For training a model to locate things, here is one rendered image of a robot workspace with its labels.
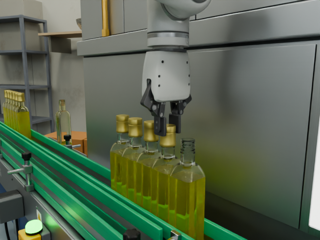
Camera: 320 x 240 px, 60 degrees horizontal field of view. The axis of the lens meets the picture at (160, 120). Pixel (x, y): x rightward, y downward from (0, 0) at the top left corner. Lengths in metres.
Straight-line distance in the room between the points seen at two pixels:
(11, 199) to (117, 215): 0.51
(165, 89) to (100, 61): 0.60
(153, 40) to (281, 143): 0.31
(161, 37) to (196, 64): 0.17
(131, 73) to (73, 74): 3.71
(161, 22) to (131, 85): 0.44
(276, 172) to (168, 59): 0.31
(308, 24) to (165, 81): 0.27
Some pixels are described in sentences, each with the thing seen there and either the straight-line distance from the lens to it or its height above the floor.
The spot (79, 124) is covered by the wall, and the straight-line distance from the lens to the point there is 4.66.
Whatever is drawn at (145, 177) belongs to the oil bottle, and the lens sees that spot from 0.64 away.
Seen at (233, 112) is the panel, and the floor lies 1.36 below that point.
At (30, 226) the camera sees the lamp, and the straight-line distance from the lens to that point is 0.90.
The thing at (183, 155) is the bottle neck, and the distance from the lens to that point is 0.55.
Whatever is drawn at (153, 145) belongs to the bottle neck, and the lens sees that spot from 0.63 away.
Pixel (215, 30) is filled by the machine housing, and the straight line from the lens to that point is 0.67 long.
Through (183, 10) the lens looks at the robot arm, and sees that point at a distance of 0.49.
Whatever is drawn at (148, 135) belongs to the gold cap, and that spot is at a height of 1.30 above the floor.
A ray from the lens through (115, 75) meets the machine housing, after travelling 1.03.
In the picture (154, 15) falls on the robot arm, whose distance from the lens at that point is 0.55.
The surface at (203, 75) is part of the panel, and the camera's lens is 0.67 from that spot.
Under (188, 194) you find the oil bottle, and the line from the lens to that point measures 0.55.
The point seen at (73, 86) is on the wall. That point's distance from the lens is 4.64.
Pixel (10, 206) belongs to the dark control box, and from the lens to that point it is 1.14.
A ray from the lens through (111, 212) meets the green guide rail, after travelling 0.75.
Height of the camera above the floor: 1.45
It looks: 10 degrees down
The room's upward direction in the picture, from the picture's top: straight up
